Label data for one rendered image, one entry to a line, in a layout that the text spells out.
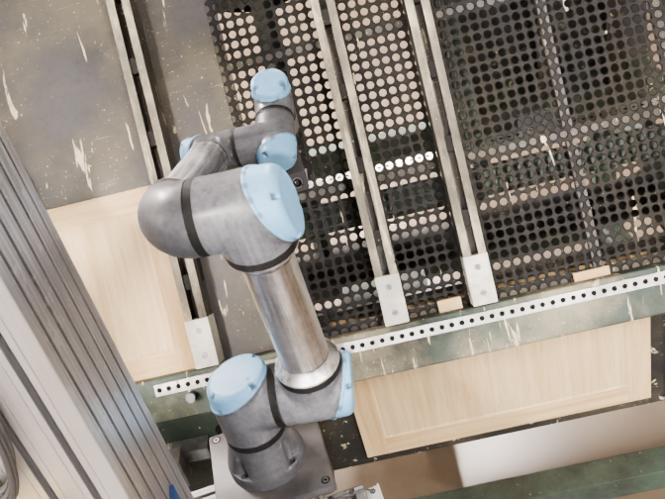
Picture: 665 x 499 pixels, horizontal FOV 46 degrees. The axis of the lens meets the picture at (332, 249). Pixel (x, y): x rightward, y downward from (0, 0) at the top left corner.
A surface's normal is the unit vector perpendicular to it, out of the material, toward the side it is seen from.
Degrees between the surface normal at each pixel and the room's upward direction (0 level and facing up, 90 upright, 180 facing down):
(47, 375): 90
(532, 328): 59
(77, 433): 90
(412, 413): 90
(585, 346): 90
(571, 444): 0
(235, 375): 7
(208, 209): 53
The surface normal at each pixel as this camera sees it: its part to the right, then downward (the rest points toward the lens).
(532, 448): -0.23, -0.81
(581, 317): -0.06, 0.06
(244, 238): 0.02, 0.66
